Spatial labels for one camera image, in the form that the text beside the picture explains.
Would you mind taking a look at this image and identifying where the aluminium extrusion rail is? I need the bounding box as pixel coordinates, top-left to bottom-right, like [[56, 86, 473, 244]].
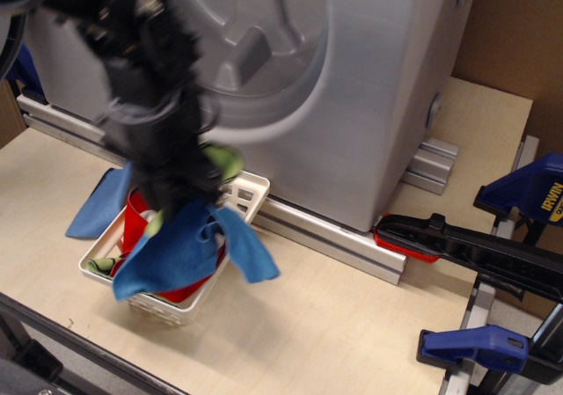
[[17, 95, 459, 285]]

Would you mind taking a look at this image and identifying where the blue Irwin clamp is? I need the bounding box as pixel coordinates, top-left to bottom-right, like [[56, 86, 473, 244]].
[[473, 152, 562, 227]]

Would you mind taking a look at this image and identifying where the blue clamp at left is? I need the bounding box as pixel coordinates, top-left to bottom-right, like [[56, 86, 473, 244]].
[[5, 44, 48, 105]]

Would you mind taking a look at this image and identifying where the brown cardboard box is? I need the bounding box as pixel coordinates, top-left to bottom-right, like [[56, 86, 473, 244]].
[[453, 0, 562, 156]]

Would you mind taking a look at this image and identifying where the green cloth in basket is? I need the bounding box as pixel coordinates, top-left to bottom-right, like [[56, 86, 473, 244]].
[[86, 258, 122, 277]]

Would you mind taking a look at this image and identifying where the grey washing machine door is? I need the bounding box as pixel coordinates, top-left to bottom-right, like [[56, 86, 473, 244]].
[[1, 0, 46, 79]]

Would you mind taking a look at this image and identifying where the red cloth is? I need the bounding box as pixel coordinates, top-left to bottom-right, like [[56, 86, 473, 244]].
[[110, 191, 225, 304]]

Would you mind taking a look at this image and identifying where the blue cloth on table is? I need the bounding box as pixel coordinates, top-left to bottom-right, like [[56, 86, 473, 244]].
[[65, 162, 132, 239]]

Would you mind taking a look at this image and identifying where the grey toy washing machine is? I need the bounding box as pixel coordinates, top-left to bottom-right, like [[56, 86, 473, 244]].
[[24, 0, 472, 230]]

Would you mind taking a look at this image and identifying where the blue cloth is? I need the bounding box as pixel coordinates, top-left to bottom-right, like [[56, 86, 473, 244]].
[[113, 200, 280, 301], [65, 162, 132, 239]]

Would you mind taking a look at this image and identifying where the white plastic laundry basket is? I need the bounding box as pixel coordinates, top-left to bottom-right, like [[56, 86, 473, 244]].
[[79, 172, 270, 326]]

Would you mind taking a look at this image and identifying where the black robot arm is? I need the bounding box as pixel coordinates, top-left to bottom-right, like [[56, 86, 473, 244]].
[[43, 0, 221, 221]]

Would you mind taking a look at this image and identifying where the blue clamp handle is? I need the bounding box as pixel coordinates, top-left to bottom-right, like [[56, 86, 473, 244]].
[[416, 324, 563, 386]]

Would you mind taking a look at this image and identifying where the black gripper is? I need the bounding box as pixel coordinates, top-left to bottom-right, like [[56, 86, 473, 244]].
[[95, 104, 222, 221]]

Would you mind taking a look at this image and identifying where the black red bar clamp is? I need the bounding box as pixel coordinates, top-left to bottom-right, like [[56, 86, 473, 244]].
[[374, 214, 562, 304]]

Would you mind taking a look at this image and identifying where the green cloth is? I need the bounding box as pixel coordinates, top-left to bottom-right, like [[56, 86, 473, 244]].
[[86, 258, 122, 277], [136, 143, 245, 223]]

